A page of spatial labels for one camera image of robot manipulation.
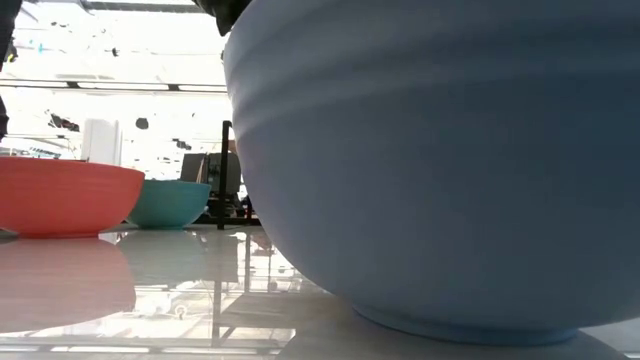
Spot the teal bowl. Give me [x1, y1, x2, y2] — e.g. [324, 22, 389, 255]
[127, 179, 212, 231]

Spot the red bowl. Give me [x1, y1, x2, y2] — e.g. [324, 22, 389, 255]
[0, 156, 146, 240]

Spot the large blue bowl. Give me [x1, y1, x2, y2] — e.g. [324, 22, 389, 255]
[222, 0, 640, 348]

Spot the white box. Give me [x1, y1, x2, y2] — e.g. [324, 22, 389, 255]
[81, 118, 123, 166]

